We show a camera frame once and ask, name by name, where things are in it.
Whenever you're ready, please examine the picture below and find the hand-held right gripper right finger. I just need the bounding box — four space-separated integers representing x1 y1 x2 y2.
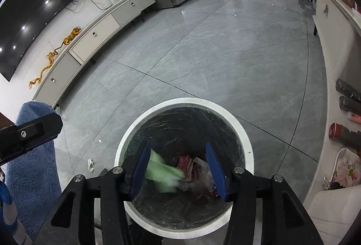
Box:
205 142 325 245

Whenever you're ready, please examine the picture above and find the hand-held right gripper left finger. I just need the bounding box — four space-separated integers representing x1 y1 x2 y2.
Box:
32 140 153 245

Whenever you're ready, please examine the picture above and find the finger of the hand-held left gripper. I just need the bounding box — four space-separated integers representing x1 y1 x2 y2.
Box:
0 113 63 165

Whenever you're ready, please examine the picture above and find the clear plastic wrapper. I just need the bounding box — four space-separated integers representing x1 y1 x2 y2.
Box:
182 157 217 192

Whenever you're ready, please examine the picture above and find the red snack bag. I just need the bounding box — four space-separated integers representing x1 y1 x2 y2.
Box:
194 181 222 202

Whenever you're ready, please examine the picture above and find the light green wrapper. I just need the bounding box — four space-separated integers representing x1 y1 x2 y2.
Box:
145 149 187 194

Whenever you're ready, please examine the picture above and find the pink snack wrapper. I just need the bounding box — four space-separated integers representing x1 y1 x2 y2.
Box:
177 155 195 178

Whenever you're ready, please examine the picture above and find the clear bin liner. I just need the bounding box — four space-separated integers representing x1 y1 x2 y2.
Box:
122 105 245 230

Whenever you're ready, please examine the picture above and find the white round trash can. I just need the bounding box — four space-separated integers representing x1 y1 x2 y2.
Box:
114 97 255 236

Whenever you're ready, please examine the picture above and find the person's left hand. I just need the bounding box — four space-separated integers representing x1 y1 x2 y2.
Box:
0 180 32 245

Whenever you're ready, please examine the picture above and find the blue rug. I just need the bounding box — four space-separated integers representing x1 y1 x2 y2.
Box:
4 101 63 236

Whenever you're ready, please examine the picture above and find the golden dragon figurine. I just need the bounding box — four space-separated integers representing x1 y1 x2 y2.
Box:
29 49 61 87

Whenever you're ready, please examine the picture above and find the golden tiger figurine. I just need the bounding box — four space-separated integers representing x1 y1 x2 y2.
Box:
62 26 82 45

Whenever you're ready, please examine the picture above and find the grey white television stand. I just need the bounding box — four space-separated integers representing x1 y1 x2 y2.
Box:
31 0 157 110

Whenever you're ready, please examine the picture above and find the floral tray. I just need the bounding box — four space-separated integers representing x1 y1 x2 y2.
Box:
330 148 361 191

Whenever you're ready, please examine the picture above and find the red capped canister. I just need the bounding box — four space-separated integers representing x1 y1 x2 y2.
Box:
329 122 361 150

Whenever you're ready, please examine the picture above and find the dark cylindrical canister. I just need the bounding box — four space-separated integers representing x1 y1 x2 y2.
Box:
335 78 361 97
338 96 361 116

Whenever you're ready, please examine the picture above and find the white coffee table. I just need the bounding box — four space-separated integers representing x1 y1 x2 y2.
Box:
303 0 361 206

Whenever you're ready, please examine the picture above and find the black wall television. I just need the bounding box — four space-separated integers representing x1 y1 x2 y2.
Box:
0 0 100 82

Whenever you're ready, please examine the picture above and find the thin black cable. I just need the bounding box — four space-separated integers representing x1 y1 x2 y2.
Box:
66 0 112 13

